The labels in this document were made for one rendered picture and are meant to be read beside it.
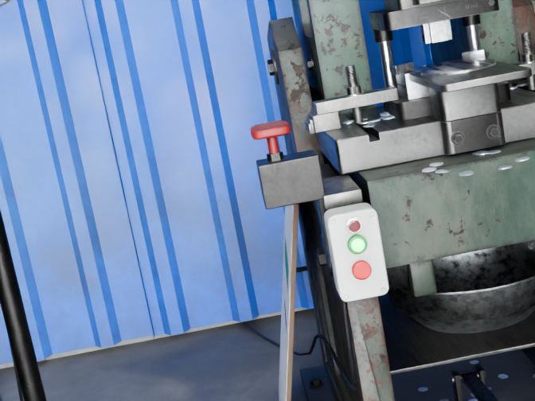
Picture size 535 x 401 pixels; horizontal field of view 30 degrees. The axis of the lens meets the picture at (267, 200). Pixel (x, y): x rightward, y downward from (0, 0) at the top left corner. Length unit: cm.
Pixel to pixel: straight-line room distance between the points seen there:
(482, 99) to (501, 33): 39
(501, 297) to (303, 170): 44
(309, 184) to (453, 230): 25
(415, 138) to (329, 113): 18
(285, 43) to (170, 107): 90
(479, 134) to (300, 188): 32
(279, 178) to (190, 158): 140
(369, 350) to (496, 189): 32
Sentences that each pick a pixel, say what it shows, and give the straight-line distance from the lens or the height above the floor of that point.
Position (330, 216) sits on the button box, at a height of 63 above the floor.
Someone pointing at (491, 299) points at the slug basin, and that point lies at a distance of 175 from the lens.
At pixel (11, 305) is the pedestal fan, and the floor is 46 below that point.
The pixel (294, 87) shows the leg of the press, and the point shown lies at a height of 76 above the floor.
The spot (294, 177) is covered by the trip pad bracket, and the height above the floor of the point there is 68.
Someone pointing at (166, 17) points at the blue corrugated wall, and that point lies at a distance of 289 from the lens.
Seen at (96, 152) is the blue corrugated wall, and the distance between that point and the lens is 293.
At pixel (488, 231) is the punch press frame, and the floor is 53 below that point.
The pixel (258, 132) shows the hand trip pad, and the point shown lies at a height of 76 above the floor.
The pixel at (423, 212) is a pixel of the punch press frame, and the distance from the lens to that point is 160.
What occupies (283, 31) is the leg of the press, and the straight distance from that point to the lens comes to 209.
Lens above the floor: 96
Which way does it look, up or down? 12 degrees down
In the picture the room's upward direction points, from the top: 10 degrees counter-clockwise
